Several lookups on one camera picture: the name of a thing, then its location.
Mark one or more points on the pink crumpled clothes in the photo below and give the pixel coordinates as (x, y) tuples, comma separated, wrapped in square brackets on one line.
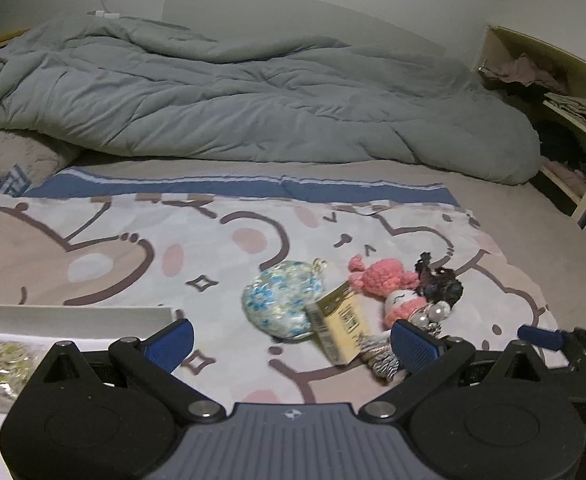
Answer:
[(525, 70)]

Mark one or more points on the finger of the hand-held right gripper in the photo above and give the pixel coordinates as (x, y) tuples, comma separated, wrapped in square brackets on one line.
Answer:
[(538, 336)]

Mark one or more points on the clear packet of gold trinkets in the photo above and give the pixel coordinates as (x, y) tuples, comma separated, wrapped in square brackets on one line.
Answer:
[(0, 370)]

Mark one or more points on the folded beige clothes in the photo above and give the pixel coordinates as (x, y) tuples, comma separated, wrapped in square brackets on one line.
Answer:
[(578, 107)]

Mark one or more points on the beige fluffy blanket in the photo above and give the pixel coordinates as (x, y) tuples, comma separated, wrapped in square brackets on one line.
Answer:
[(18, 155)]

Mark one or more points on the pink crochet doll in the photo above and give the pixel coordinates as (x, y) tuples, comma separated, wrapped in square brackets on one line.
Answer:
[(385, 280)]

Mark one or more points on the grey quilted duvet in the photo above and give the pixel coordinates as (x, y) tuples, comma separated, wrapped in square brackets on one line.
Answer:
[(253, 105)]

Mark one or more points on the dark clothes pile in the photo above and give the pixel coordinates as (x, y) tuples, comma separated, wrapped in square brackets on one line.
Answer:
[(563, 147)]

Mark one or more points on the white tray box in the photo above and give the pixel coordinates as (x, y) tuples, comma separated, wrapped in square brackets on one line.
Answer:
[(73, 317)]

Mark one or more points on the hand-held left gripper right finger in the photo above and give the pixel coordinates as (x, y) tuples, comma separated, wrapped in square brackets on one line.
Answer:
[(410, 345)]

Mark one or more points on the small yellow box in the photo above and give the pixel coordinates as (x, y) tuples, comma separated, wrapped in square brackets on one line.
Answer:
[(340, 322)]

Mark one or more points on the blue white crochet pouch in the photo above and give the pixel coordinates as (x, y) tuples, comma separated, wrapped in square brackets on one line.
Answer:
[(273, 300)]

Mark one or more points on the cartoon bear printed blanket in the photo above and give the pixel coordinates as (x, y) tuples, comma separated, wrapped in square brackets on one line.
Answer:
[(138, 255)]

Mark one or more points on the white headboard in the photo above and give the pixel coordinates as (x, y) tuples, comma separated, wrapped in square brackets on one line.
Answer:
[(293, 15)]

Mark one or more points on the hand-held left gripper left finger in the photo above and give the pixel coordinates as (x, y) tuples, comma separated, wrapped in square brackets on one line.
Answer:
[(173, 342)]

